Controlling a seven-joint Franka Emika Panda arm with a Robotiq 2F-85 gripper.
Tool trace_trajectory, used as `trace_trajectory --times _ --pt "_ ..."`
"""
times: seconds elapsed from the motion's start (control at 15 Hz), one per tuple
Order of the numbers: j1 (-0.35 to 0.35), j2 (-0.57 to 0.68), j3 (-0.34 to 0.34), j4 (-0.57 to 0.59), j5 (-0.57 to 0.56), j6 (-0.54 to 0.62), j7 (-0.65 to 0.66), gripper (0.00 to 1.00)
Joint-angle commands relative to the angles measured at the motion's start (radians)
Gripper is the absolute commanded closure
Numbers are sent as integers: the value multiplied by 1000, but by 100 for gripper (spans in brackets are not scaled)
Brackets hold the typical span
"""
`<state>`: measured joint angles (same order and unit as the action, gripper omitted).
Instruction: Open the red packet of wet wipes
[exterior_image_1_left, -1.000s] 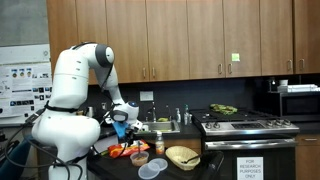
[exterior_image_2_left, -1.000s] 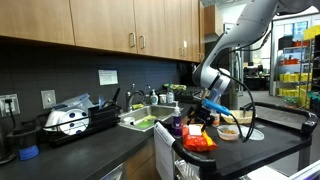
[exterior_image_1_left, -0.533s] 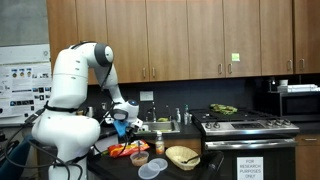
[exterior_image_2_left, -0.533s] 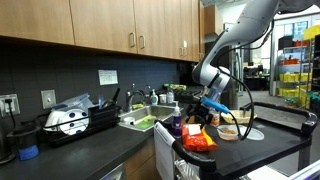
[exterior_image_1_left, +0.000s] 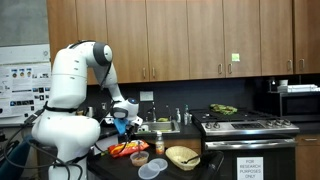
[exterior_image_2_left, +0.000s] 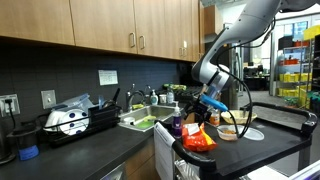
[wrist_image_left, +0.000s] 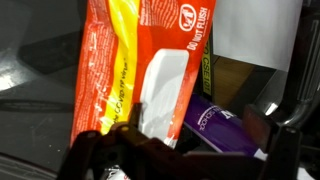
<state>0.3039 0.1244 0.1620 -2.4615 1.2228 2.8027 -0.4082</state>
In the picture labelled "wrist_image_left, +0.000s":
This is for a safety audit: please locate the white paper sheet on cart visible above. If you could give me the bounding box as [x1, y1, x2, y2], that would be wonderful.
[212, 0, 304, 73]

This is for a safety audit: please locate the yellow label sticker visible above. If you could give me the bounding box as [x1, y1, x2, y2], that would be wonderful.
[200, 33, 214, 98]

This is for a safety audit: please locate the red wet wipes packet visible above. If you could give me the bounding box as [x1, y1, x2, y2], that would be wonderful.
[69, 0, 217, 149]

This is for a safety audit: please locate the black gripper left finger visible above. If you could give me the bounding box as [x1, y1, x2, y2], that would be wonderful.
[66, 102, 148, 168]

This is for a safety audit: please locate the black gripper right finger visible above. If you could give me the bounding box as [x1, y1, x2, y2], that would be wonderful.
[242, 103, 303, 180]

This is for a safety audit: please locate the purple pump soap bottle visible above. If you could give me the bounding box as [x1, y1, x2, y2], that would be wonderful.
[183, 93, 268, 161]

